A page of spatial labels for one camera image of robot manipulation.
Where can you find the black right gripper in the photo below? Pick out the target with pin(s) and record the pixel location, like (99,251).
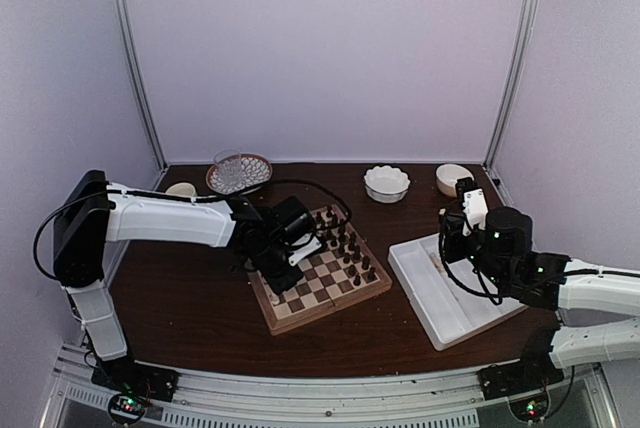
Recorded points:
(452,253)

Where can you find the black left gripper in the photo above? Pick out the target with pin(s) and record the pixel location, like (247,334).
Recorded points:
(278,285)

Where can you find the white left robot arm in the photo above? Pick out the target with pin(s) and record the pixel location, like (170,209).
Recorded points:
(97,213)

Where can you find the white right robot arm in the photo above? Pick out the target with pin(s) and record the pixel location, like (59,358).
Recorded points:
(589,287)

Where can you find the pile of white chess pieces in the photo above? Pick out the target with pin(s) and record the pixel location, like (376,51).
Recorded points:
(437,263)

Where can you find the wooden chess board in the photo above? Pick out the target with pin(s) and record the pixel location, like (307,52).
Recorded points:
(317,295)

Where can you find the dark chess pieces row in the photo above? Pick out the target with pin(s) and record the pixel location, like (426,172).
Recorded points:
(344,248)

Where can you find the dark chess piece corner rook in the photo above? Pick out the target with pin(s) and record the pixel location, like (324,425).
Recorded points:
(371,274)

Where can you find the white plastic divided tray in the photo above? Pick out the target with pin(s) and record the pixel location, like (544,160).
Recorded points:
(448,314)

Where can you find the patterned brown rim plate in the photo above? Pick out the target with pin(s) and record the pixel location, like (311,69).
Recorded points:
(256,170)

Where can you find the clear drinking glass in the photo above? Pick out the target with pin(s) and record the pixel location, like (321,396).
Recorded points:
(228,165)

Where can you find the cream round bowl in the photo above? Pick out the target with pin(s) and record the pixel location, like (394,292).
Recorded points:
(447,175)

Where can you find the cream ceramic mug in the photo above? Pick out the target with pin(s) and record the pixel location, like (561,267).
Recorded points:
(182,189)

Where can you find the white scalloped bowl black rim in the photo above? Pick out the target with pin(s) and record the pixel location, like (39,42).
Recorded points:
(386,184)

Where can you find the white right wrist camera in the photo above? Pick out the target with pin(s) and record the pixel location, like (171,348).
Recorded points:
(473,205)

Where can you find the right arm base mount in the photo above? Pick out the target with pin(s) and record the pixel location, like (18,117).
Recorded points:
(526,382)

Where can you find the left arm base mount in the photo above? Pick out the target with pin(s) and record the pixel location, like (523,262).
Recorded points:
(135,385)

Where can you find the right aluminium frame post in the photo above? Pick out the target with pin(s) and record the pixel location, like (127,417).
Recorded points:
(524,31)

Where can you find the aluminium frame post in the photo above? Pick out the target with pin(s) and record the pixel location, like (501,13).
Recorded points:
(137,84)
(524,31)

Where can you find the left aluminium frame post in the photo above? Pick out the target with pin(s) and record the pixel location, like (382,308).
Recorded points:
(137,84)

